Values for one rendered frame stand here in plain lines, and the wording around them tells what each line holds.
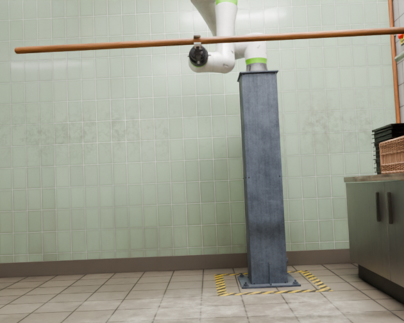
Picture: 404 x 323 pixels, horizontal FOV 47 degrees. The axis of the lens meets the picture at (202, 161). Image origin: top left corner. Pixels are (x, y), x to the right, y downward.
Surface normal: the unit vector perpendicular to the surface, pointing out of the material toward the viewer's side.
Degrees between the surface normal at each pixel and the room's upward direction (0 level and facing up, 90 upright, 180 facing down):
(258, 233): 90
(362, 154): 90
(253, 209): 90
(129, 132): 90
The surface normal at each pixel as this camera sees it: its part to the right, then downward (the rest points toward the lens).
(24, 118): -0.01, -0.06
